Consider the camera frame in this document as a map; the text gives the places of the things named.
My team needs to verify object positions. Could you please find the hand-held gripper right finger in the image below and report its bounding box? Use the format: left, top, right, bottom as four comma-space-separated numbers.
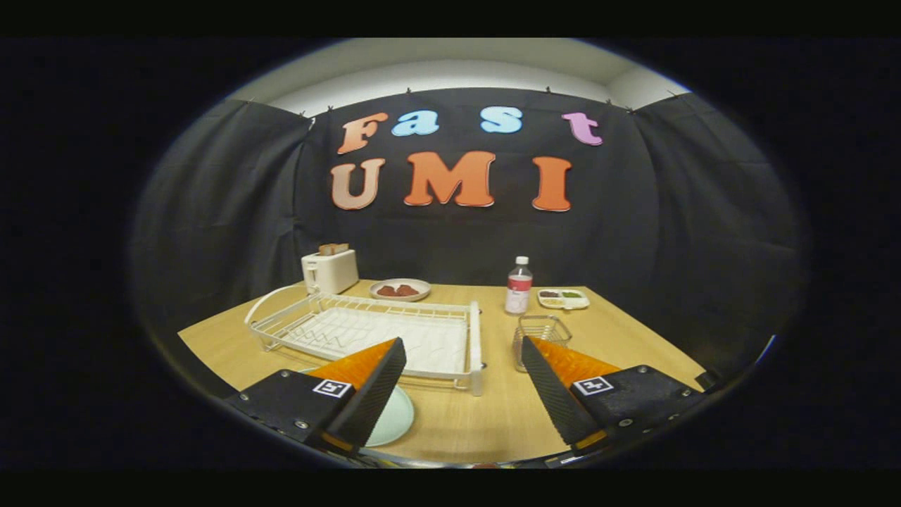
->
521, 336, 708, 451

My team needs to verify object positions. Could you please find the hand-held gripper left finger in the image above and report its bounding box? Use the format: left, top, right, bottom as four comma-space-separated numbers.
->
225, 337, 408, 455

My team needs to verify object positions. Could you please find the mint green plate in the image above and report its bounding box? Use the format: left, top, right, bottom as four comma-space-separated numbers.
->
299, 366, 415, 447

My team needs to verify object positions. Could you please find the metal wire basket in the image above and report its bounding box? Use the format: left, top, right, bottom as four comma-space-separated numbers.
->
512, 315, 573, 373

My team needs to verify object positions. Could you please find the white dish rack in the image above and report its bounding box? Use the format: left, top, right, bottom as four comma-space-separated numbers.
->
248, 292, 485, 396

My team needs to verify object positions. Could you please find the small plate with red food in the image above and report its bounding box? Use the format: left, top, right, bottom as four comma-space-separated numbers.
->
369, 278, 431, 302

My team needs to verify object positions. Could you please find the white divided food tray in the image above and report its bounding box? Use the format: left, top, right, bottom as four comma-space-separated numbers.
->
537, 288, 591, 311

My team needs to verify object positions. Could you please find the clear bottle with red label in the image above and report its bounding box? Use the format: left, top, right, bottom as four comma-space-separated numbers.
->
505, 256, 534, 315

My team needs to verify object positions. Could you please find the white toaster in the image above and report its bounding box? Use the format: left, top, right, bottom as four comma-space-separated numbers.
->
301, 249, 360, 295

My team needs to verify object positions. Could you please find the black backdrop cloth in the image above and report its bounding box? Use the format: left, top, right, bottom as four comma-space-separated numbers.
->
130, 88, 810, 381

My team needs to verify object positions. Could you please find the white power cable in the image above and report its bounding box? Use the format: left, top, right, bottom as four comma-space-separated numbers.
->
244, 284, 314, 325

